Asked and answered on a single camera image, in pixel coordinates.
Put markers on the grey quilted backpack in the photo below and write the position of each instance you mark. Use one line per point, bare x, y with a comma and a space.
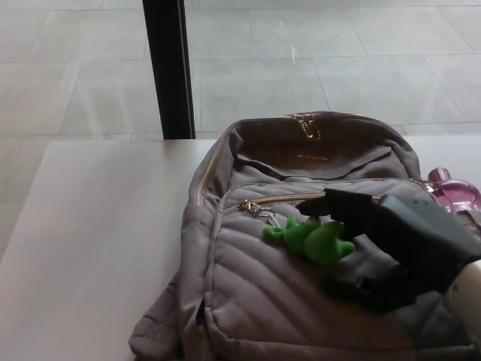
263, 301

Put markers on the pink transparent water bottle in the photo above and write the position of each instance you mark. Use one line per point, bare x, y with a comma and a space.
456, 190

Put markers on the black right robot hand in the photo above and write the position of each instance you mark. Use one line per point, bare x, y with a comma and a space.
406, 240

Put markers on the black window frame post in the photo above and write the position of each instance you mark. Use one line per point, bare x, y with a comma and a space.
169, 67

